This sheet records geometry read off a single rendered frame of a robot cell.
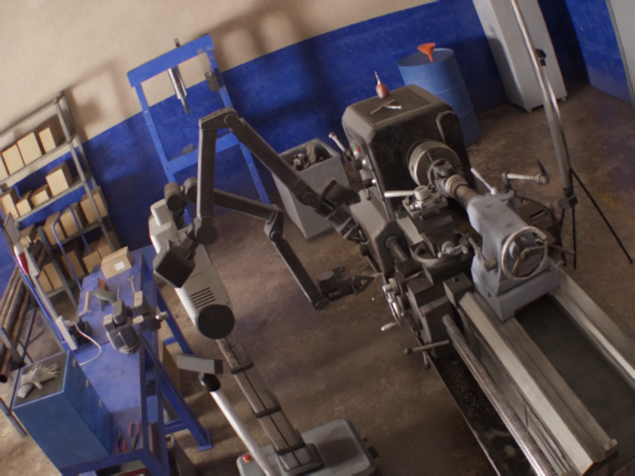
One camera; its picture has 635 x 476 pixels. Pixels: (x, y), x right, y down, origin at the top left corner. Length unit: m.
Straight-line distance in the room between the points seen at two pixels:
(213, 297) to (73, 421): 0.90
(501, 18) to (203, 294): 4.92
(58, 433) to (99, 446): 0.21
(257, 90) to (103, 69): 1.66
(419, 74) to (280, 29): 1.39
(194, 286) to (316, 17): 4.55
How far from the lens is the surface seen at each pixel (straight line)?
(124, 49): 6.80
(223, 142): 6.44
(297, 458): 3.28
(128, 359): 3.59
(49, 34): 6.91
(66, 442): 2.98
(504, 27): 6.95
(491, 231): 2.81
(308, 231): 5.87
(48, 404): 2.86
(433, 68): 6.46
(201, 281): 2.66
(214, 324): 2.76
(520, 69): 7.08
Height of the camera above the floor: 2.49
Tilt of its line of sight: 24 degrees down
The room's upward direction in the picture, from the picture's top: 21 degrees counter-clockwise
